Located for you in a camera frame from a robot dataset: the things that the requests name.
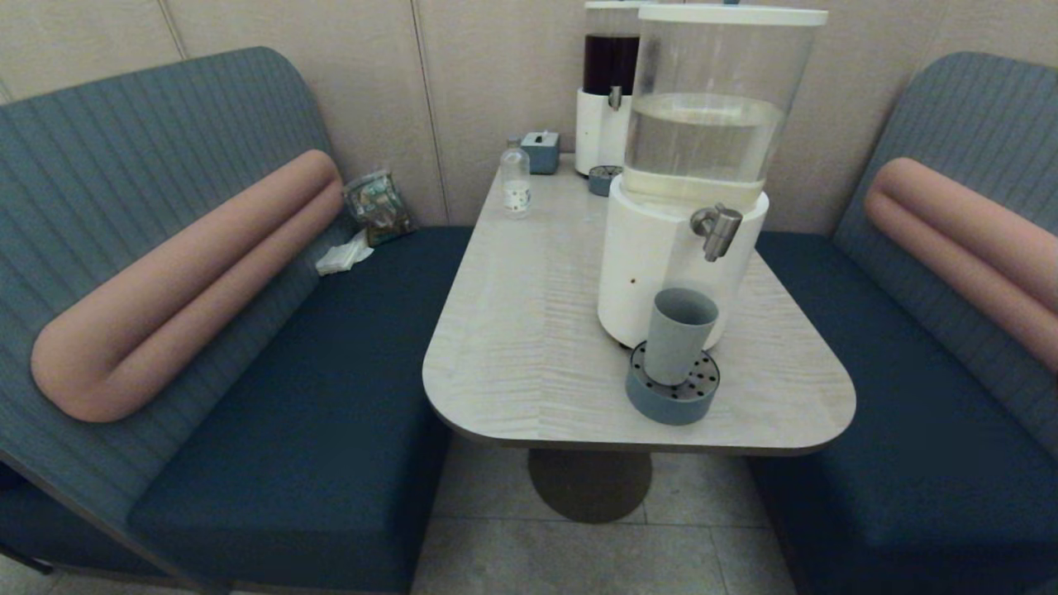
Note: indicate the grey plastic cup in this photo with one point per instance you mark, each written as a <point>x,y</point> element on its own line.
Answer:
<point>678,343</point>

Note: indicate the steel water dispenser tap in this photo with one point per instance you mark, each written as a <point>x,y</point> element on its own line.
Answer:
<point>721,231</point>

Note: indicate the clear plastic bottle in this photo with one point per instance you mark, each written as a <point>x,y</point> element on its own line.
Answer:
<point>515,194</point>

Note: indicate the clear water dispenser white base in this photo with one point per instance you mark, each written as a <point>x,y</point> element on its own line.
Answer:
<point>653,264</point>

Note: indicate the small blue round drip tray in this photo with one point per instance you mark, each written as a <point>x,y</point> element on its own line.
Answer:
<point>601,186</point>

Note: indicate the blue-grey tissue box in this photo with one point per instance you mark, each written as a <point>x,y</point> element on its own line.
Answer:
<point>540,157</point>

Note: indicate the printed snack bag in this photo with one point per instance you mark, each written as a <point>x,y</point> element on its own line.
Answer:
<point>380,211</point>

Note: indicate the large blue round drip tray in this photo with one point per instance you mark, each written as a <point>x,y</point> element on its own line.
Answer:
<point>668,409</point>

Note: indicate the dark beverage dispenser white base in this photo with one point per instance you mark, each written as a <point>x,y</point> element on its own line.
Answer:
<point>599,124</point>

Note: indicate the crumpled white tissue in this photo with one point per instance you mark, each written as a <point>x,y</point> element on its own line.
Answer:
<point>342,258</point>

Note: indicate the small steel beverage dispenser tap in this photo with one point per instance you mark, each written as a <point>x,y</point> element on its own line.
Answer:
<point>616,97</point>

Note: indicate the blue upholstered booth sofa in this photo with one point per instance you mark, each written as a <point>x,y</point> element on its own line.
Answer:
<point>331,397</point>
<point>909,430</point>

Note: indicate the pink bolster cushion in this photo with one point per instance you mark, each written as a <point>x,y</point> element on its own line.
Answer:
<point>165,289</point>
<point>967,240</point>

